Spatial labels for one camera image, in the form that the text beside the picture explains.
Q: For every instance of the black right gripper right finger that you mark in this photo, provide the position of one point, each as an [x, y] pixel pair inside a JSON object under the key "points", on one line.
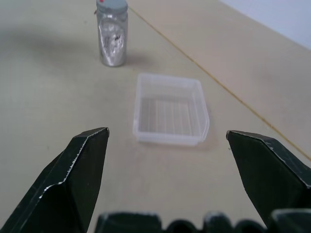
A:
{"points": [[269, 170]]}

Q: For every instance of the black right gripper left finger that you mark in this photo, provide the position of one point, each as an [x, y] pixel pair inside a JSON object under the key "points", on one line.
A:
{"points": [[60, 184]]}

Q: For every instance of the clear plastic square container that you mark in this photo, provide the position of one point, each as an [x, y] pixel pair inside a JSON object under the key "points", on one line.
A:
{"points": [[170, 109]]}

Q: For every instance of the clear glass jar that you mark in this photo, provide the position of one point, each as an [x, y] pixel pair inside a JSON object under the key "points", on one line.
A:
{"points": [[113, 36]]}

